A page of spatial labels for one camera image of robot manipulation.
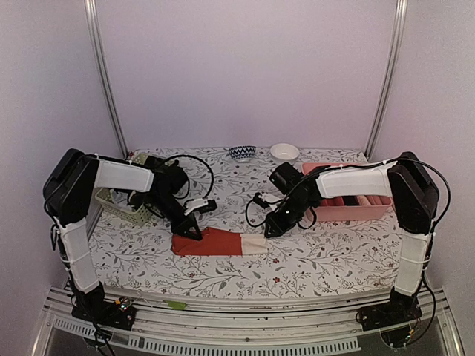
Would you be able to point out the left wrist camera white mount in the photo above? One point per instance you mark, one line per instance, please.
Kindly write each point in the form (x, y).
(201, 205)

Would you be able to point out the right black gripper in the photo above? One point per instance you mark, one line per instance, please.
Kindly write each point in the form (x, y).
(278, 225)

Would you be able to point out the floral patterned table mat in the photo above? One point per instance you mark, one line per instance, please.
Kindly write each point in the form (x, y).
(329, 259)

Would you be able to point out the green tape piece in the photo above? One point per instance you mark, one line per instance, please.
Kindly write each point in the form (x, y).
(176, 305)

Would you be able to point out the aluminium frame post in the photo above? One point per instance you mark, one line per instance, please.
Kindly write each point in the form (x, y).
(392, 59)
(99, 53)

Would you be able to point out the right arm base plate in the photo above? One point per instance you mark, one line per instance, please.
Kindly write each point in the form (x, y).
(386, 314)

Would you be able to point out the right aluminium frame post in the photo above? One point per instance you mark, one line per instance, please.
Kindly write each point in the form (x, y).
(392, 59)

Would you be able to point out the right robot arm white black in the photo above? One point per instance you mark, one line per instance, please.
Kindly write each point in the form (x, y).
(404, 179)

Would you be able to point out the rolled beige cloth in tray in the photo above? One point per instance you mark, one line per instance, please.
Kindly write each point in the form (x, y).
(371, 200)

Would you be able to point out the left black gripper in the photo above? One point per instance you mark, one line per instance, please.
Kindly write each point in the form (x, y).
(182, 228)

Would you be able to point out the front aluminium rail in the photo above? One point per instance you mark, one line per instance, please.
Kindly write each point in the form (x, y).
(306, 326)

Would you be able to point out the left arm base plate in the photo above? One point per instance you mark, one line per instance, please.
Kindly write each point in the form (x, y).
(105, 313)

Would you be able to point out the pink divided organizer tray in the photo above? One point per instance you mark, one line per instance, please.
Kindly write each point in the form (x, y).
(352, 211)

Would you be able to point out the beige perforated plastic basket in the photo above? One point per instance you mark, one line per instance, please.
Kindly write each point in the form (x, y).
(126, 209)

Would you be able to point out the left aluminium frame post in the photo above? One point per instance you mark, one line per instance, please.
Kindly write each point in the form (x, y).
(99, 53)

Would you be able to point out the small white bowl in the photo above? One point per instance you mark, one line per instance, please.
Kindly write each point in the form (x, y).
(284, 152)

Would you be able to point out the blue white zigzag bowl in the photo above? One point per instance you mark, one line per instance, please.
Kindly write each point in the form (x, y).
(242, 153)

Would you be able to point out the red cloth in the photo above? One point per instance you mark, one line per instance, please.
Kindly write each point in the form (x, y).
(220, 243)

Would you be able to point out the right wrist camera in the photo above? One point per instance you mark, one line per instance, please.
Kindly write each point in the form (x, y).
(266, 200)

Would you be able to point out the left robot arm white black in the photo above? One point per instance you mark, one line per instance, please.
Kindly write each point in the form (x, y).
(153, 184)

